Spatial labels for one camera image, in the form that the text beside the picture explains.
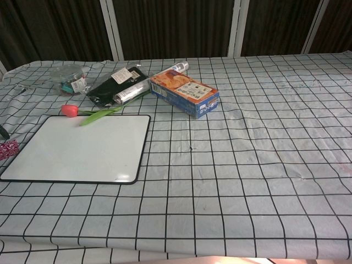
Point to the white frame post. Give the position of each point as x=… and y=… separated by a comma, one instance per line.
x=112, y=30
x=237, y=27
x=316, y=24
x=2, y=70

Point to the white board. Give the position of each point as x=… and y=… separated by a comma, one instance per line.
x=68, y=154

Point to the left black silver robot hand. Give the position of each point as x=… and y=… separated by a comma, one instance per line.
x=3, y=132

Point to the orange blue cracker box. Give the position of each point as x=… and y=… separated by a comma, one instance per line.
x=181, y=88

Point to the artificial pink tulip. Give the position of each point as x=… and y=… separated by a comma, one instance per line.
x=68, y=110

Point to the pink patterned packet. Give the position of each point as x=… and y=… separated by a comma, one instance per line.
x=6, y=149

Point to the white black grid tablecloth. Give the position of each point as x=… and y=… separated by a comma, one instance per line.
x=220, y=165

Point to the black item in plastic bag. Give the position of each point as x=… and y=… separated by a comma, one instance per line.
x=110, y=88

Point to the clear plastic jar of clips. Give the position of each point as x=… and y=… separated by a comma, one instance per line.
x=64, y=75

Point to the silver foil roll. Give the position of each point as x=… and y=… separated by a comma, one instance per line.
x=129, y=92

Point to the dark brown curtain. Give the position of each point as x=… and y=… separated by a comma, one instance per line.
x=176, y=27

